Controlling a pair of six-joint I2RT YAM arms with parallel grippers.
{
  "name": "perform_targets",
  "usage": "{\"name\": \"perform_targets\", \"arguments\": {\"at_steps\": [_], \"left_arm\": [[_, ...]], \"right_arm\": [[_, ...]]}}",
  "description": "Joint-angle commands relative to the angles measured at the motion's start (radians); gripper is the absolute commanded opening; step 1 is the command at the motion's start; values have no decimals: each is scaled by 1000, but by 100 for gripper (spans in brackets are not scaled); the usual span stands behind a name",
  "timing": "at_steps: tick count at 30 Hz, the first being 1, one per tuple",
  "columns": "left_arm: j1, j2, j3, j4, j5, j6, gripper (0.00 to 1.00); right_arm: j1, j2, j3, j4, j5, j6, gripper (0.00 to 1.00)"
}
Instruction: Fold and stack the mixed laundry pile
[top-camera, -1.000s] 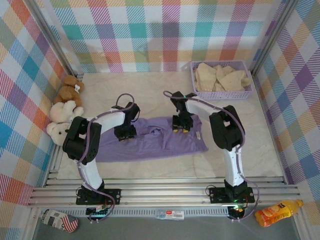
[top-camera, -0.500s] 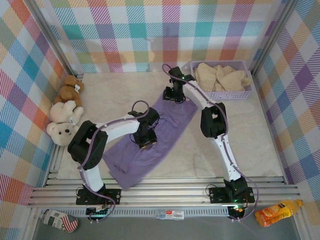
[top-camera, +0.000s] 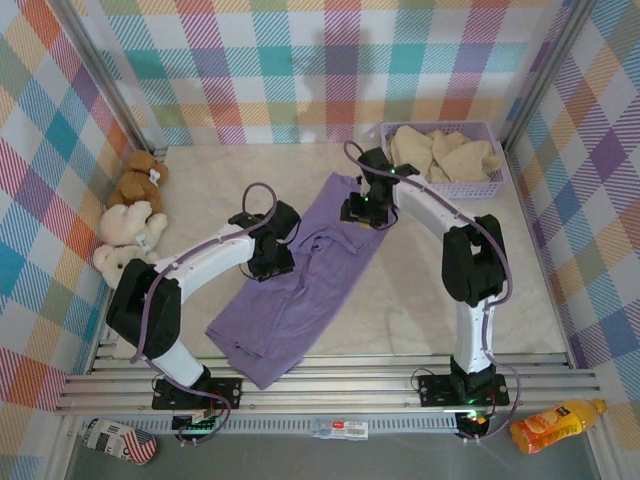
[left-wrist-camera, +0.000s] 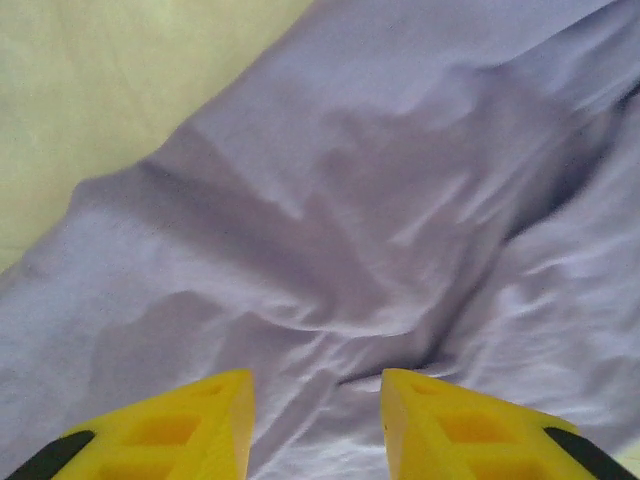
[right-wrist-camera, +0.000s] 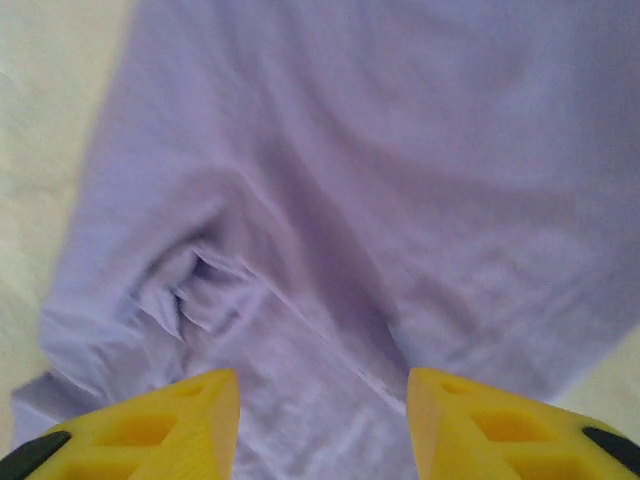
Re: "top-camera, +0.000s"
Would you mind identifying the purple t-shirt with script print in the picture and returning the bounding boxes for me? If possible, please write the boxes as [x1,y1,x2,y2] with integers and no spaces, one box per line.
[205,172,396,390]

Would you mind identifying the beige drawstring shorts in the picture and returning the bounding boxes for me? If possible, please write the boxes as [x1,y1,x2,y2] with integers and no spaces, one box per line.
[389,125,503,184]

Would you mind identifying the purple plastic basket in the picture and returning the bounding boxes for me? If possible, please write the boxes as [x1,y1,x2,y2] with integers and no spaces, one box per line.
[380,121,507,200]

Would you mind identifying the cream teddy bear without face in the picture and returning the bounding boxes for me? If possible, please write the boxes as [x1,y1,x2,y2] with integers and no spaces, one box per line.
[99,200,169,249]

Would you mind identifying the brown teddy bear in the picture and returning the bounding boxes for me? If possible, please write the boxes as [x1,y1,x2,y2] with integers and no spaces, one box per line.
[108,149,170,214]

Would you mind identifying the cream teddy bear black nose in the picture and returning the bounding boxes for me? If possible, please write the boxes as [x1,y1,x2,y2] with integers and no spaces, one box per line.
[93,242,161,290]

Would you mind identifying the left controller circuit board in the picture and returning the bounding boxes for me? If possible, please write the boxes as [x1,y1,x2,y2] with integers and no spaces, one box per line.
[172,412,221,434]

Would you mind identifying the controller circuit board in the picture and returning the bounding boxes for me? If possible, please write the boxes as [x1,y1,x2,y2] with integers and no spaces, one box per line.
[172,412,221,434]
[457,409,494,437]

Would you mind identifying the clear packet with red label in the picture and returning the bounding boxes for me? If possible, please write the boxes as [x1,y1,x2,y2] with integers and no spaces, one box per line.
[310,418,371,441]

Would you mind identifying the right controller circuit board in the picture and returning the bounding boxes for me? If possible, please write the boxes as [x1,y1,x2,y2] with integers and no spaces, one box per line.
[457,409,494,437]

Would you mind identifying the flag print fabric pouch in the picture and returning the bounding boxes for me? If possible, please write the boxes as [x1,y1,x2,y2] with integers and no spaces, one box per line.
[82,418,157,466]

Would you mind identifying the orange juice bottle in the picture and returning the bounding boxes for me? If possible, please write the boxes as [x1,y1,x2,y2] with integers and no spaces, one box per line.
[509,398,609,455]

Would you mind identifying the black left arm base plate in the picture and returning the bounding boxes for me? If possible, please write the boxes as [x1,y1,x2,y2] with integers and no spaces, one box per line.
[151,377,244,412]

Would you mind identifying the aluminium rail frame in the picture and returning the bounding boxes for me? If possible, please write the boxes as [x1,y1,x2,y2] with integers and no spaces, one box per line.
[53,339,604,416]

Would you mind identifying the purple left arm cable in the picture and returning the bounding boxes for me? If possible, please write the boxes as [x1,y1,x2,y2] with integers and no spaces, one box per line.
[130,182,281,447]

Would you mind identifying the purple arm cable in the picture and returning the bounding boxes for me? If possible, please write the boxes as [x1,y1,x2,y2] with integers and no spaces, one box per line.
[343,141,524,445]
[130,182,281,447]

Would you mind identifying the grey slotted cable duct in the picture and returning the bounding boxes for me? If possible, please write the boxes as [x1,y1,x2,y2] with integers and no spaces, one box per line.
[82,417,461,437]

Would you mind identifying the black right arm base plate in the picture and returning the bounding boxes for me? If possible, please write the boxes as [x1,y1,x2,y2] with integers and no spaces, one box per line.
[417,373,511,407]

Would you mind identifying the aluminium corner post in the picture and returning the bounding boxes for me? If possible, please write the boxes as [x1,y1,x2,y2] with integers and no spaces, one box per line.
[502,0,599,152]
[47,0,169,155]

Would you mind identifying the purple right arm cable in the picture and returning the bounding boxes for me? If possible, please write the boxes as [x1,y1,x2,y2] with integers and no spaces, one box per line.
[343,141,524,445]

